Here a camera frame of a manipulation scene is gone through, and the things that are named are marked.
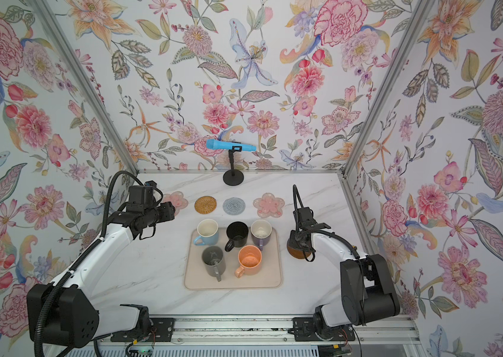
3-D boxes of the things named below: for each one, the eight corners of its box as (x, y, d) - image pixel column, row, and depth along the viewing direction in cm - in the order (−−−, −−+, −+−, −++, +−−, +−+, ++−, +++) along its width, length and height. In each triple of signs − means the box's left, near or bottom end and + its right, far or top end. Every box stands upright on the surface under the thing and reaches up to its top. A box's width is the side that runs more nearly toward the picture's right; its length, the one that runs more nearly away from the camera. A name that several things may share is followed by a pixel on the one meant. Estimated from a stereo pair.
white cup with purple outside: (260, 251, 93) (261, 241, 86) (246, 237, 97) (246, 226, 91) (275, 239, 97) (277, 228, 90) (261, 225, 101) (262, 215, 94)
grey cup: (204, 282, 85) (199, 272, 77) (207, 257, 92) (203, 245, 84) (224, 282, 85) (221, 273, 77) (226, 257, 92) (224, 245, 84)
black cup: (226, 254, 91) (225, 245, 85) (228, 231, 98) (227, 221, 92) (248, 254, 91) (248, 245, 85) (248, 231, 98) (248, 221, 92)
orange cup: (236, 280, 85) (235, 272, 79) (237, 253, 92) (236, 245, 86) (261, 280, 85) (262, 272, 79) (261, 253, 92) (261, 245, 86)
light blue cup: (199, 248, 94) (194, 237, 87) (202, 230, 100) (198, 218, 92) (219, 248, 94) (216, 237, 87) (221, 230, 100) (218, 219, 92)
